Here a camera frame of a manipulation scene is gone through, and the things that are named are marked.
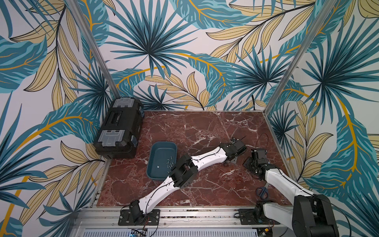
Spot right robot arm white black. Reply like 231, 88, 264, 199
243, 148, 340, 237

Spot aluminium mounting rail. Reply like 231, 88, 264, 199
69, 206, 295, 237

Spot aluminium frame post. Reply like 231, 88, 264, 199
66, 0, 120, 99
263, 0, 337, 117

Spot right aluminium frame post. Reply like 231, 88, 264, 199
263, 0, 337, 117

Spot left aluminium frame post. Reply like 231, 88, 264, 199
66, 0, 120, 99

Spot teal plastic storage tray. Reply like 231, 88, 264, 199
147, 141, 177, 180

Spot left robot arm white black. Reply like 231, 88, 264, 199
129, 139, 247, 225

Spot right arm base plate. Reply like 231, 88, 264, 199
234, 208, 265, 225

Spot scissors with blue handle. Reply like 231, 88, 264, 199
256, 182, 269, 200

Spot black plastic toolbox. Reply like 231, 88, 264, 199
93, 97, 145, 159

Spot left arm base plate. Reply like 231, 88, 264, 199
117, 209, 160, 226

